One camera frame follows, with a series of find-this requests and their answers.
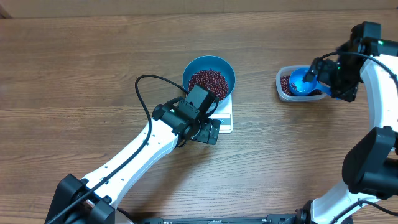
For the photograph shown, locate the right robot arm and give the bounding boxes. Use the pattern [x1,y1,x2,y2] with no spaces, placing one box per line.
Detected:
[289,21,397,223]

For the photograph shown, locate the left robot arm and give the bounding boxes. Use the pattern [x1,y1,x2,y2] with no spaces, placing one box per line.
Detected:
[45,85,220,223]

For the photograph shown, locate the blue plastic measuring scoop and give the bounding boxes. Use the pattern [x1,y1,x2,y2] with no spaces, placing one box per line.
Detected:
[289,68,331,96]

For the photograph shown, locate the clear plastic food container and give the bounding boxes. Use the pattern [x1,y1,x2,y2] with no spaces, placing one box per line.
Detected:
[275,65,327,103]

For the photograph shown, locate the blue metal bowl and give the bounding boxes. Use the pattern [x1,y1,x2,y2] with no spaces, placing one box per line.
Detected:
[182,55,236,97]

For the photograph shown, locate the red adzuki beans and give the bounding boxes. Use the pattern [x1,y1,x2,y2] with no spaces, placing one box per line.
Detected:
[280,75,322,96]

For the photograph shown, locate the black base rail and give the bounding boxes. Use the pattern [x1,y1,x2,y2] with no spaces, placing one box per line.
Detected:
[118,208,299,224]

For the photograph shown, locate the white digital kitchen scale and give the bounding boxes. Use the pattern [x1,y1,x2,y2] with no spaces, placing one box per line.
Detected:
[210,95,233,134]

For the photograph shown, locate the red beans in bowl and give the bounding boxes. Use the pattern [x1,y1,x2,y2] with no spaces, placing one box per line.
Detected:
[188,69,229,100]

